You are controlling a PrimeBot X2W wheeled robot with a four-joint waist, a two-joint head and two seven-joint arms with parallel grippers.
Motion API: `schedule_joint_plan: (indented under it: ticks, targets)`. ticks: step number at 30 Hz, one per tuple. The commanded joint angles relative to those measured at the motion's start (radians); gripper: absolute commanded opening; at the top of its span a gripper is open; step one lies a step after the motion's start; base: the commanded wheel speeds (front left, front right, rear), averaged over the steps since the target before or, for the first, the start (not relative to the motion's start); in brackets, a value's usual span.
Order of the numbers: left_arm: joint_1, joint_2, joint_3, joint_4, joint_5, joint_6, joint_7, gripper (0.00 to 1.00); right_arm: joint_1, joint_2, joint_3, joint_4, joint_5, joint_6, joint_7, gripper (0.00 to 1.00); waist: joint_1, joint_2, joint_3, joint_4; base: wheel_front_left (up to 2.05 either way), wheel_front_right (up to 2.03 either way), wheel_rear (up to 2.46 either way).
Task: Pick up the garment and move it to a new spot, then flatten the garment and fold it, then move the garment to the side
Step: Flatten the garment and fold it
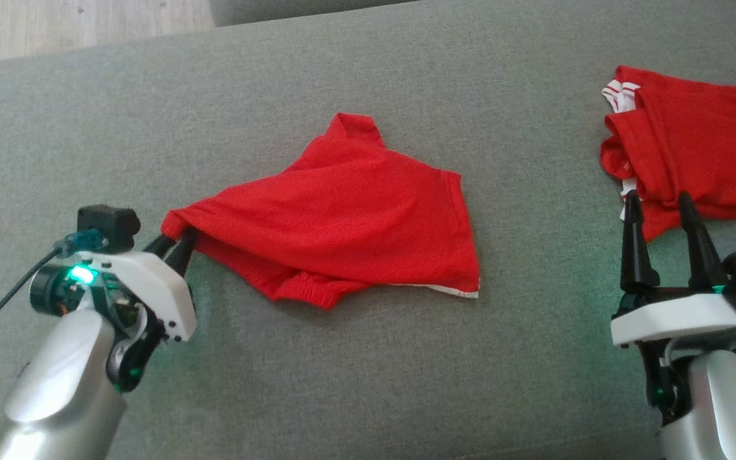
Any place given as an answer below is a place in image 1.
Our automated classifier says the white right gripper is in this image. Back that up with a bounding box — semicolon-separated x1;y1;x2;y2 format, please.
611;190;736;349

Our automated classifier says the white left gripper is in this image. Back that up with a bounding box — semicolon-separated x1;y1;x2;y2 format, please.
29;229;199;343

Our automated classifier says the red jersey with white sleeves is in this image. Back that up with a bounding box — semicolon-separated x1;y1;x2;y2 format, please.
600;65;736;243

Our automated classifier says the plain red shirt white hem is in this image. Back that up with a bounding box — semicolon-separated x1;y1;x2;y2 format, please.
160;113;481;311

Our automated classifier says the grey sofa seat cushion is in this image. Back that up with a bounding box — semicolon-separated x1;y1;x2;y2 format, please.
208;0;421;27

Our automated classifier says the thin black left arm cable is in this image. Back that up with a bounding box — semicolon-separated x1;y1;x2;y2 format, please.
0;246;72;351

